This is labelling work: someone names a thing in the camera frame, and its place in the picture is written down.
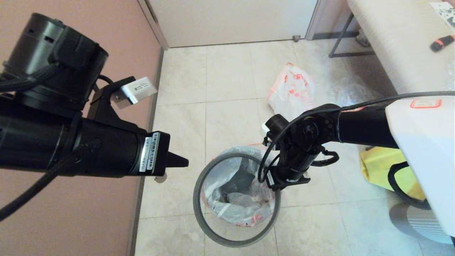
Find white door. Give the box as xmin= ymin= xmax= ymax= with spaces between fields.
xmin=148 ymin=0 xmax=319 ymax=49

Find short black wrist cable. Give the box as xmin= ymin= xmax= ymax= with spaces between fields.
xmin=312 ymin=149 xmax=340 ymax=167

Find black orange marker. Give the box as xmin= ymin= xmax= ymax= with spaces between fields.
xmin=429 ymin=35 xmax=455 ymax=53

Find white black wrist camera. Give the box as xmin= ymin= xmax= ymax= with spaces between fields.
xmin=262 ymin=114 xmax=290 ymax=144
xmin=87 ymin=76 xmax=158 ymax=134

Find white ribbed cylinder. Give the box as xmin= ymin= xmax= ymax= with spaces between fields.
xmin=389 ymin=203 xmax=446 ymax=245

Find white black-print paper sheet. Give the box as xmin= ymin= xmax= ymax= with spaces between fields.
xmin=428 ymin=2 xmax=455 ymax=32

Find thin black camera cable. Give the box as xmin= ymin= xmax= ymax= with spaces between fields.
xmin=258 ymin=91 xmax=455 ymax=184
xmin=95 ymin=74 xmax=115 ymax=86

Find light wood-grain table top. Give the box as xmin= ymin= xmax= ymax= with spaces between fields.
xmin=348 ymin=0 xmax=455 ymax=96

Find dark metal table frame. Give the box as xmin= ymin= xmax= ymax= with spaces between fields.
xmin=328 ymin=14 xmax=375 ymax=59

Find clear plastic bag dark contents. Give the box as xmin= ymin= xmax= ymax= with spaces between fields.
xmin=336 ymin=76 xmax=391 ymax=107

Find clear crumpled plastic item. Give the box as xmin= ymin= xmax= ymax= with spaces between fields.
xmin=446 ymin=60 xmax=455 ymax=91

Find grey bin rim ring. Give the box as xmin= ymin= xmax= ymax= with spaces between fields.
xmin=193 ymin=153 xmax=281 ymax=248

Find yellow non-woven tote bag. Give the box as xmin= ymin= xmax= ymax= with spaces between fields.
xmin=360 ymin=146 xmax=426 ymax=201

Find white red-print trash bag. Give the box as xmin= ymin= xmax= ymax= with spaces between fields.
xmin=268 ymin=63 xmax=316 ymax=121
xmin=201 ymin=144 xmax=281 ymax=227

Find light grey door frame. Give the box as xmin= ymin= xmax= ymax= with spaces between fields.
xmin=137 ymin=0 xmax=329 ymax=51

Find small grey floor item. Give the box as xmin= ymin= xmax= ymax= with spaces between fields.
xmin=355 ymin=30 xmax=370 ymax=48

